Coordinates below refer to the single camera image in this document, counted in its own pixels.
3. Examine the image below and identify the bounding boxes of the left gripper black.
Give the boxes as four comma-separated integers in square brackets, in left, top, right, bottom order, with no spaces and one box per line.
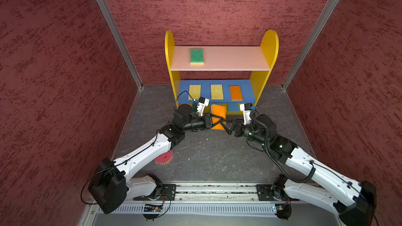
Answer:
[182,112,223,131]

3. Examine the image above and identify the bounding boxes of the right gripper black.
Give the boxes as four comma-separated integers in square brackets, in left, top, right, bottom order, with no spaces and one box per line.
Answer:
[220,118,269,146]

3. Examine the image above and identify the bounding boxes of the orange sponge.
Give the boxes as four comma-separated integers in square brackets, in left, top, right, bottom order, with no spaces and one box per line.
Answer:
[229,85,243,101]
[210,104,226,118]

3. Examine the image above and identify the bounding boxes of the blue sponge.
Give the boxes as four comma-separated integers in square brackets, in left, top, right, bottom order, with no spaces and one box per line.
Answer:
[227,103,240,113]

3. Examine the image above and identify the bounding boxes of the yellow sponge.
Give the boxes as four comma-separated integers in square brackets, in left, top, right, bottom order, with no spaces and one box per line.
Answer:
[210,84,224,100]
[188,85,202,100]

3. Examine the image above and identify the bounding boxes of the dark yellow scouring pad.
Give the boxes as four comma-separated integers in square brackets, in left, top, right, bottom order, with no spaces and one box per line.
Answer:
[190,48,205,65]

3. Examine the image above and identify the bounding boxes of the pink round smiley sponge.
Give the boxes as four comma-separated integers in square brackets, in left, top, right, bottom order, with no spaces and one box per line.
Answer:
[155,150,174,165]

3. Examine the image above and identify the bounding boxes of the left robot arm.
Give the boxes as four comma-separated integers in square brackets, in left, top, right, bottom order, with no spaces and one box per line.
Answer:
[88,104,227,214]

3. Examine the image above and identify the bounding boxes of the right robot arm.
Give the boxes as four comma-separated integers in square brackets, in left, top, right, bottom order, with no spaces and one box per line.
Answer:
[215,112,378,226]

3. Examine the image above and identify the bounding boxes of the yellow shelf pink blue boards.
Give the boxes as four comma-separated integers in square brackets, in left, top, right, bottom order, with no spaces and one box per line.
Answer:
[164,30,279,115]

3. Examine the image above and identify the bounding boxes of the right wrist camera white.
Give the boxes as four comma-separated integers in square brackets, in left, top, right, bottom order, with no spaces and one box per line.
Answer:
[239,103,255,125]

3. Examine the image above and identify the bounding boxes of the aluminium mounting rail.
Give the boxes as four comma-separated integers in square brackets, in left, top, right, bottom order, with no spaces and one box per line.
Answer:
[89,181,344,203]

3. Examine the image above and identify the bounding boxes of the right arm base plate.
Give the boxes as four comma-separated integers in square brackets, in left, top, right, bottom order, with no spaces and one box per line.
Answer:
[256,184,299,202]

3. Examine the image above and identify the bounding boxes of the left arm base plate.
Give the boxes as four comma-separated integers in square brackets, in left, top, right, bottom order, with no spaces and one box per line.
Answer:
[132,184,177,202]

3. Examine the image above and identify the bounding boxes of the right electronics board with wires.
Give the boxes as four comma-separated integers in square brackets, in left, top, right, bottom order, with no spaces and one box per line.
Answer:
[275,204,292,220]

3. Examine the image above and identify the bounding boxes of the electronics board with wires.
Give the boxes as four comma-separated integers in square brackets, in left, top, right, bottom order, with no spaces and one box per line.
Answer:
[142,204,171,221]
[275,204,292,220]

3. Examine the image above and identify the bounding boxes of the left electronics board with wires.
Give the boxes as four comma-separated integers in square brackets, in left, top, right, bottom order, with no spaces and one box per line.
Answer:
[142,204,171,221]

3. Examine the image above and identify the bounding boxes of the right aluminium corner post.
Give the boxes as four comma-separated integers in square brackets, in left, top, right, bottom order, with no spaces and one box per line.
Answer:
[282,0,340,92]

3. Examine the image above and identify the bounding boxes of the aluminium corner post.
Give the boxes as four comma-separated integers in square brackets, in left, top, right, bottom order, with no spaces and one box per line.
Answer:
[96,0,143,91]
[282,0,340,92]

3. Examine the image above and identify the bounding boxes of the white slotted cable duct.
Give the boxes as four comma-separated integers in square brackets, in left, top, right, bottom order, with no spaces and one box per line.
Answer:
[114,203,276,217]

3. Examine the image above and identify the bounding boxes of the left aluminium corner post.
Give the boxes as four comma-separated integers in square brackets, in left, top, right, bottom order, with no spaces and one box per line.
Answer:
[96,0,143,91]

